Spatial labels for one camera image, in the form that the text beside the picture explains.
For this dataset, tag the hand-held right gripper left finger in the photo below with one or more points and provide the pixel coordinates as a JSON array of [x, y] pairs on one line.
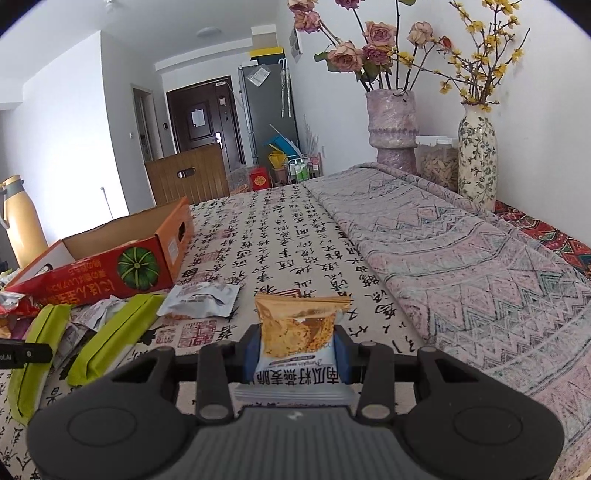
[[251, 357]]

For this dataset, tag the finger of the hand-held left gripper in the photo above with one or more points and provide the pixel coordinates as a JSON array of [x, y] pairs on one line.
[[39, 353]]

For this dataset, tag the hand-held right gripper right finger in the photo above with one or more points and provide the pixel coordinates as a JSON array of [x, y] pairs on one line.
[[342, 357]]

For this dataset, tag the green snack packet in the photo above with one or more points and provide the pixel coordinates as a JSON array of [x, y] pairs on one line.
[[115, 337], [39, 360]]

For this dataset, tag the orange top oat snack packet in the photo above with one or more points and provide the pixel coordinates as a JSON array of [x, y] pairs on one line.
[[295, 337]]

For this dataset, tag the red snack packet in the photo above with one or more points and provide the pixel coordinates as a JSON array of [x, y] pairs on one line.
[[14, 304]]

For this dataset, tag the silver snack packet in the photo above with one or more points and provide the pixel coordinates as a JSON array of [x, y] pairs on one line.
[[198, 300]]

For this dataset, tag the red pumpkin print cardboard box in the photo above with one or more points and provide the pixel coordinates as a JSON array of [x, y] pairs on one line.
[[92, 277]]

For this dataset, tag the white grey snack packet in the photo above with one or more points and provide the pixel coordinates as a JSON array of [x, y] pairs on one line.
[[104, 311]]

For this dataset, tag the calligraphy print tablecloth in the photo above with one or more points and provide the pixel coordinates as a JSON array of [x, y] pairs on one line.
[[286, 240]]

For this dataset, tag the yellow thermos jug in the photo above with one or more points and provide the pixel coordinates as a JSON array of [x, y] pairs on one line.
[[25, 221]]

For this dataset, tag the grey pink patterned blanket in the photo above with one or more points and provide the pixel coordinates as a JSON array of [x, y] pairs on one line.
[[461, 277]]

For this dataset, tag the red gift box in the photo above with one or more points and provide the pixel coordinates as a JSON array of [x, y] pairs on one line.
[[259, 178]]

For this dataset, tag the brown wooden chair back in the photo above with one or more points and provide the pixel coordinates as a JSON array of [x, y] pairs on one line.
[[189, 180]]

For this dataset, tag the yellow bag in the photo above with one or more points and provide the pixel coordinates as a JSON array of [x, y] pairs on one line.
[[278, 160]]

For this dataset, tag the blue plastic item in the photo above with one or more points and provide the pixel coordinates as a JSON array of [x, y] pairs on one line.
[[284, 145]]

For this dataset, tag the clear jar of seeds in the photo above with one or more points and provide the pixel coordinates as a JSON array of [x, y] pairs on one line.
[[436, 164]]

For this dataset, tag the dark brown entrance door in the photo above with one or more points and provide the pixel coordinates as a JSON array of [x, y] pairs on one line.
[[203, 143]]

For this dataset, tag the white dried grass bunch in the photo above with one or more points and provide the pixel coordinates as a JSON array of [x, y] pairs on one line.
[[313, 138]]

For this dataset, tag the pink textured vase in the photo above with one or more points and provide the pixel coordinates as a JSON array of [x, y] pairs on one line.
[[392, 131]]

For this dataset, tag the floral patterned vase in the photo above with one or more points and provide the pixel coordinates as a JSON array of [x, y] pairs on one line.
[[477, 161]]

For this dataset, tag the grey refrigerator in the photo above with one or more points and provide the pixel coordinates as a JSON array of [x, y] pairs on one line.
[[268, 120]]

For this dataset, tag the red patterned cloth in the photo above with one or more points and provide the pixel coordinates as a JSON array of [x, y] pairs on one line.
[[554, 235]]

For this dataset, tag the paper notice on door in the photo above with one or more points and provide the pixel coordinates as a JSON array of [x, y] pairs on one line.
[[197, 118]]

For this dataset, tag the white folded umbrella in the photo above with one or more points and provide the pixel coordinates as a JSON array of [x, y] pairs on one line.
[[288, 87], [281, 87]]

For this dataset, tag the paper sheet on refrigerator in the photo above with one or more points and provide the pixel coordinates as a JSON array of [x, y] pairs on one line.
[[258, 76]]

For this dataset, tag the yellow and black box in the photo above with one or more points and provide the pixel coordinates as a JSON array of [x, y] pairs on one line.
[[267, 56]]

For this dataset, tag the dried pink roses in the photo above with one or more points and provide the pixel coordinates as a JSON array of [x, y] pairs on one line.
[[346, 53]]

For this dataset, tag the round ceiling lamp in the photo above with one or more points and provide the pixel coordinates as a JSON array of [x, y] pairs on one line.
[[208, 33]]

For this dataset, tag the yellow flower branches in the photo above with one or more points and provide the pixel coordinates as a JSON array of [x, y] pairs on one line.
[[489, 50]]

